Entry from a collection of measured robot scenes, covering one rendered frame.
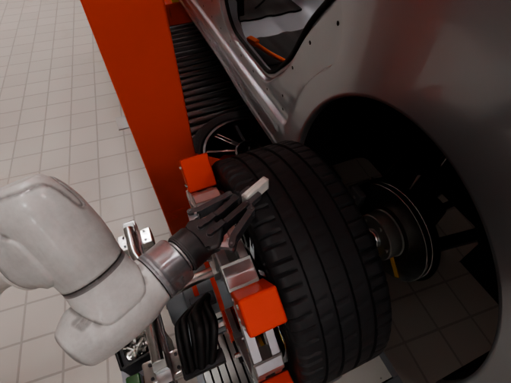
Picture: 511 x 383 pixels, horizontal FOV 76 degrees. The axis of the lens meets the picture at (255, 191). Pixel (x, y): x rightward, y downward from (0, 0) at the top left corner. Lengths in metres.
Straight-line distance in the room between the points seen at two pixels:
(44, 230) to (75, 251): 0.05
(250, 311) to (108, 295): 0.24
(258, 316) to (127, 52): 0.63
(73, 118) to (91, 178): 0.74
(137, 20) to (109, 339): 0.62
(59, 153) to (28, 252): 2.36
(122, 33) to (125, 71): 0.09
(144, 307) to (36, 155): 2.45
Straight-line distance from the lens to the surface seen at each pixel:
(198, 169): 0.86
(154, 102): 0.92
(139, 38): 0.84
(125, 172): 2.50
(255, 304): 0.61
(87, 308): 0.54
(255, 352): 0.74
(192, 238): 0.58
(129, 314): 0.55
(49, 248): 0.50
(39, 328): 2.10
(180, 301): 0.89
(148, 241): 0.94
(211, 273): 0.79
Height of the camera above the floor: 1.73
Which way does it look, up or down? 52 degrees down
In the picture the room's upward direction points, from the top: straight up
